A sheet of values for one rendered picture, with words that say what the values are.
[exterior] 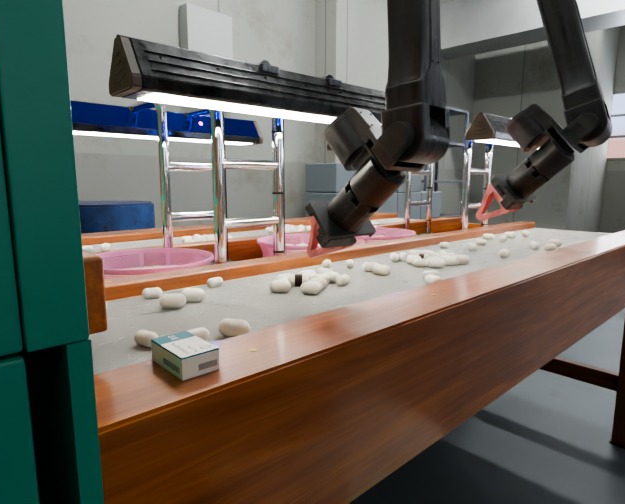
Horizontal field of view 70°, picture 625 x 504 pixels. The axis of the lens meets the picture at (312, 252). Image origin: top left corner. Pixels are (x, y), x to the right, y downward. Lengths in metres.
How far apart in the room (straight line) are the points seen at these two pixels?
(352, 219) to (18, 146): 0.45
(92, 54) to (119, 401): 3.00
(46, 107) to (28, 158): 0.03
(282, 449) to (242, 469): 0.04
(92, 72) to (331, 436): 2.97
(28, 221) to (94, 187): 2.91
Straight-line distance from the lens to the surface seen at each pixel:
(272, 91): 0.76
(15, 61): 0.26
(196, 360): 0.39
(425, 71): 0.57
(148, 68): 0.66
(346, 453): 0.52
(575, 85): 0.93
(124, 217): 2.39
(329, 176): 3.64
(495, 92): 7.16
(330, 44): 4.38
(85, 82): 3.23
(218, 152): 0.90
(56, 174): 0.26
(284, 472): 0.46
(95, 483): 0.31
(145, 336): 0.54
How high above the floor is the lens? 0.92
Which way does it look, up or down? 9 degrees down
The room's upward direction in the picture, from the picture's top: straight up
